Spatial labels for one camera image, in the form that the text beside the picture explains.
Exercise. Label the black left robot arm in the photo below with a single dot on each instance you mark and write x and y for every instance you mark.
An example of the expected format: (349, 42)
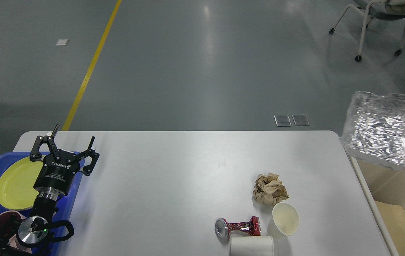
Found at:
(35, 230)

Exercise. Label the right metal floor plate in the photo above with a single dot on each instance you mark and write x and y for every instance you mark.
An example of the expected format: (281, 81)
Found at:
(300, 120)

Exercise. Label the aluminium foil tray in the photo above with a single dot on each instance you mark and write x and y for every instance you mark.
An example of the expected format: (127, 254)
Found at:
(374, 130)

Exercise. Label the white framed office chair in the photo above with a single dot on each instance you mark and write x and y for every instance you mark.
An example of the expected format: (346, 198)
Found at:
(386, 10)

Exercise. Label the beige plastic bin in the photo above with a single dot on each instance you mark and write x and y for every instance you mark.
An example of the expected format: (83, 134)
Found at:
(383, 185)

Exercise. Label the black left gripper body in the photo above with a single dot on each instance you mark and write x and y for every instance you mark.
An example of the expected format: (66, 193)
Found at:
(57, 173)

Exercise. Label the lying white paper cup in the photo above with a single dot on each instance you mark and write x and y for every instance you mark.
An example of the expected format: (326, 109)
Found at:
(252, 246)

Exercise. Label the pink mug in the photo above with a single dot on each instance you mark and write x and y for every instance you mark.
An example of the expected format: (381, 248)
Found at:
(9, 220)

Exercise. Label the white floor marker tag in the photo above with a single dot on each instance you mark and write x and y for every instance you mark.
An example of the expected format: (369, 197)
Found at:
(62, 42)

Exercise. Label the left metal floor plate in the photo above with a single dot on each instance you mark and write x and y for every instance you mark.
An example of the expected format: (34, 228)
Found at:
(282, 121)

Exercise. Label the yellow plastic plate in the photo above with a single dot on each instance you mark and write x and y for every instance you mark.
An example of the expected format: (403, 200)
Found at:
(16, 184)

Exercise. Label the crushed red soda can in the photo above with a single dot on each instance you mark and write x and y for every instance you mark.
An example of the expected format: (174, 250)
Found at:
(223, 228)

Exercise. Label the upright white paper cup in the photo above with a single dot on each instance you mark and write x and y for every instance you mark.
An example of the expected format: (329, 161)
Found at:
(284, 220)

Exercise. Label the metal floor plate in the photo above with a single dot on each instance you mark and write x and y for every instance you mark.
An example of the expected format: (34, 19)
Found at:
(282, 121)
(300, 120)

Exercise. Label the crumpled brown paper ball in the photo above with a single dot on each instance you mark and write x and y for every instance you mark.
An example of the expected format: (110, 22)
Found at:
(269, 190)

